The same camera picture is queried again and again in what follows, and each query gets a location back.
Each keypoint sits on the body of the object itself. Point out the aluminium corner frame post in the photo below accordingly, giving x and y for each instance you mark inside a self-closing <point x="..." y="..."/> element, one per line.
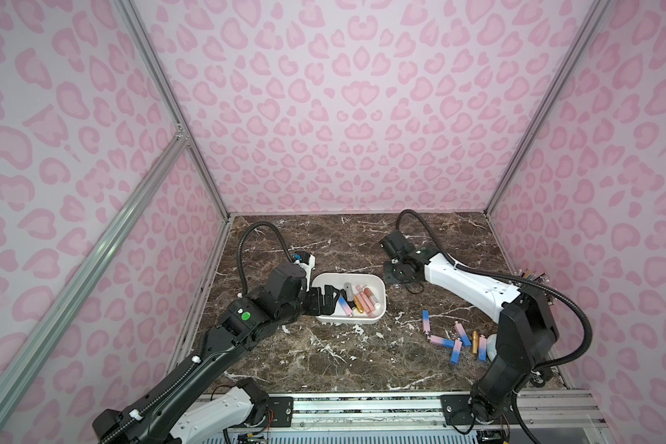
<point x="132" y="20"/>

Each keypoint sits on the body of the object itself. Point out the right aluminium corner post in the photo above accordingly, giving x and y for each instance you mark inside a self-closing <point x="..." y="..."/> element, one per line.
<point x="585" y="36"/>

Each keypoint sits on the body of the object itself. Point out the bundle of coloured pencils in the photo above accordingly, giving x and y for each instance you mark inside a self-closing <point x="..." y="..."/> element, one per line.
<point x="533" y="275"/>

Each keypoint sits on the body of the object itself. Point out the clear pink lip gloss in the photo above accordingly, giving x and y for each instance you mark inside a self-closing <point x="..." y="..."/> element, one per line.
<point x="360" y="290"/>

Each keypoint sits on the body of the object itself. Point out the diagonal aluminium frame bar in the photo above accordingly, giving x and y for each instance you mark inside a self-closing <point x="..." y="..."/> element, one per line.
<point x="33" y="354"/>

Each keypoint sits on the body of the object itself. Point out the brown translucent lip gloss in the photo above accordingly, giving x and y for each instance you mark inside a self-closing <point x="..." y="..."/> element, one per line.
<point x="371" y="296"/>

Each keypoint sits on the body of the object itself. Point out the white plastic storage box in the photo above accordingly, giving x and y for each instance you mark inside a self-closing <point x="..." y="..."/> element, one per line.
<point x="337" y="280"/>

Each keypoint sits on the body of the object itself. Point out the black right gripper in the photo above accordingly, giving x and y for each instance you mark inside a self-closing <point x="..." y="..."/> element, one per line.
<point x="396" y="268"/>

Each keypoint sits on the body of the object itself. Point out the white round alarm clock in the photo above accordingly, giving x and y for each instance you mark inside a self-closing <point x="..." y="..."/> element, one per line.
<point x="492" y="347"/>

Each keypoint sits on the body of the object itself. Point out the silver lipstick tube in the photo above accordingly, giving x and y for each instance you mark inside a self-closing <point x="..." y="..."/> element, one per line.
<point x="349" y="290"/>

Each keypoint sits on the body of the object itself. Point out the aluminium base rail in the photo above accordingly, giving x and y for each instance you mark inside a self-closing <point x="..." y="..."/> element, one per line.
<point x="553" y="416"/>

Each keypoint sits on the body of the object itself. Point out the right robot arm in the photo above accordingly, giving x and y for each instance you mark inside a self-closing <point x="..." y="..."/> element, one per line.
<point x="526" y="330"/>

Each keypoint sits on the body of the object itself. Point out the gold glitter lipstick tube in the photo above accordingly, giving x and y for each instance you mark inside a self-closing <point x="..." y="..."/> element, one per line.
<point x="358" y="304"/>

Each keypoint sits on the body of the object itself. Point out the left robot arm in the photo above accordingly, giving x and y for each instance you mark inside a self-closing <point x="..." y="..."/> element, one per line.
<point x="245" y="323"/>

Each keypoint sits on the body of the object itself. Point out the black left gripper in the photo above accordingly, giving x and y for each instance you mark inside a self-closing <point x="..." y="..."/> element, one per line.
<point x="315" y="300"/>

